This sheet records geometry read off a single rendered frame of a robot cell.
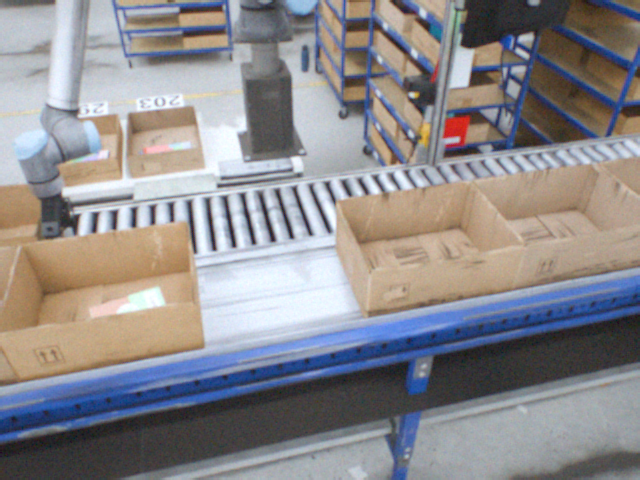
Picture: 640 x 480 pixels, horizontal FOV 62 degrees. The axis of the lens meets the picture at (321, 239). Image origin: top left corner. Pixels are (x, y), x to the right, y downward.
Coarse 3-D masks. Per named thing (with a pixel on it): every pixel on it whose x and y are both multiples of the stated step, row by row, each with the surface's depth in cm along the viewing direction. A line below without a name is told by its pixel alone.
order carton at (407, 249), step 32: (416, 192) 146; (448, 192) 149; (480, 192) 144; (352, 224) 148; (384, 224) 151; (416, 224) 154; (448, 224) 157; (480, 224) 147; (352, 256) 132; (384, 256) 148; (416, 256) 149; (448, 256) 148; (480, 256) 125; (512, 256) 128; (352, 288) 138; (384, 288) 124; (416, 288) 127; (448, 288) 130; (480, 288) 133
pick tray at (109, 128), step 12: (84, 120) 224; (96, 120) 226; (108, 120) 227; (108, 132) 230; (120, 132) 222; (108, 144) 224; (120, 144) 215; (120, 156) 209; (60, 168) 195; (72, 168) 196; (84, 168) 197; (96, 168) 198; (108, 168) 200; (120, 168) 204; (72, 180) 199; (84, 180) 200; (96, 180) 201; (108, 180) 203; (120, 180) 204
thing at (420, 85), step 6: (408, 78) 195; (414, 78) 194; (420, 78) 195; (426, 78) 195; (402, 84) 198; (408, 84) 194; (414, 84) 193; (420, 84) 194; (426, 84) 194; (432, 84) 195; (408, 90) 195; (414, 90) 195; (420, 90) 195; (426, 90) 196; (432, 90) 196; (414, 96) 199; (420, 96) 199; (426, 96) 199; (420, 102) 200
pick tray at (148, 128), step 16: (144, 112) 229; (160, 112) 230; (176, 112) 232; (192, 112) 234; (128, 128) 220; (144, 128) 233; (160, 128) 235; (176, 128) 235; (192, 128) 235; (128, 144) 210; (144, 144) 224; (160, 144) 224; (192, 144) 224; (128, 160) 200; (144, 160) 201; (160, 160) 203; (176, 160) 205; (192, 160) 206; (144, 176) 205
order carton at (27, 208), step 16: (0, 192) 171; (16, 192) 172; (0, 208) 175; (16, 208) 176; (32, 208) 177; (0, 224) 178; (16, 224) 179; (32, 224) 180; (0, 240) 149; (16, 240) 150; (32, 240) 152; (48, 240) 161
